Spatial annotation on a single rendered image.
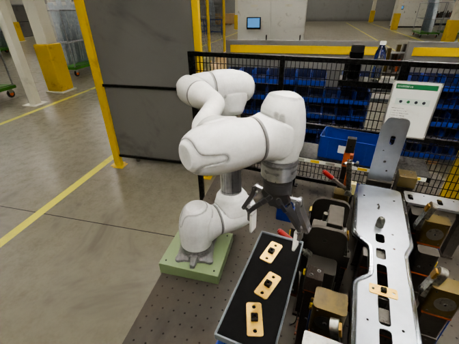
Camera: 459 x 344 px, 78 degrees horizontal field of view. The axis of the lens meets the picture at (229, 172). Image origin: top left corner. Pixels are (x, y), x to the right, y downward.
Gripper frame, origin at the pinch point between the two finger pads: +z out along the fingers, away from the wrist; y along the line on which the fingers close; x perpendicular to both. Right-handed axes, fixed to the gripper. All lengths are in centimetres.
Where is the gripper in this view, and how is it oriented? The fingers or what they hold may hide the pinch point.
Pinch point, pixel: (272, 235)
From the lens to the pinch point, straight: 85.0
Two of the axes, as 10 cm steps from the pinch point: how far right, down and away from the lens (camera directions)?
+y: 8.3, 2.7, -4.8
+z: 0.2, 8.6, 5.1
